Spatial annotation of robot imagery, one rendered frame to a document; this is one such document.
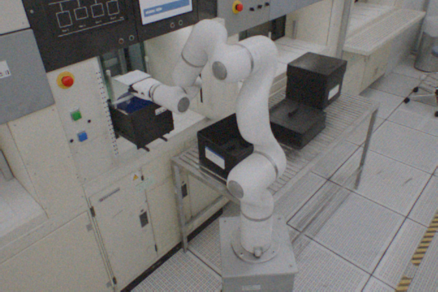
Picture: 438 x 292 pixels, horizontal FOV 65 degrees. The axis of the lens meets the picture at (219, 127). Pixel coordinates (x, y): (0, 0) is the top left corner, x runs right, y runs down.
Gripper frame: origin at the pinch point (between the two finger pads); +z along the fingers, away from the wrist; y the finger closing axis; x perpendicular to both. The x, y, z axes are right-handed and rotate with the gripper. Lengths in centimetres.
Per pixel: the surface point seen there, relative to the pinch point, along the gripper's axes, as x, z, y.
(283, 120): -39, -33, 68
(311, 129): -42, -48, 75
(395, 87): -125, -20, 335
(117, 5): 31.7, 1.4, -0.3
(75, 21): 29.7, 1.5, -18.3
